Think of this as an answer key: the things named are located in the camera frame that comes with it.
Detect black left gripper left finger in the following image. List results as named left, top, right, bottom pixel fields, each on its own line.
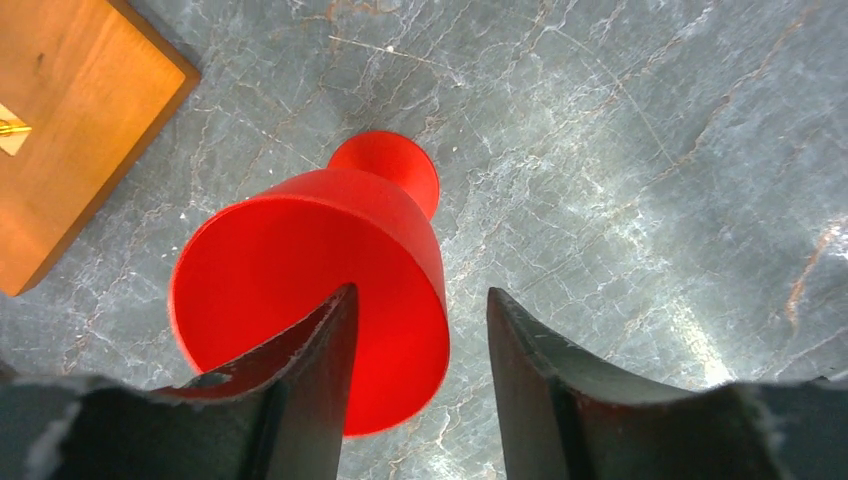
left=1, top=284, right=358, bottom=479

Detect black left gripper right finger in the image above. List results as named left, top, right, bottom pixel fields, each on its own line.
left=486, top=288, right=847, bottom=479

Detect red wine glass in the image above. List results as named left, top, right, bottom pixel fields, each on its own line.
left=168, top=131, right=450, bottom=436

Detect gold wire glass rack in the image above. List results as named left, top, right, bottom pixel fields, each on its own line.
left=1, top=1, right=200, bottom=296

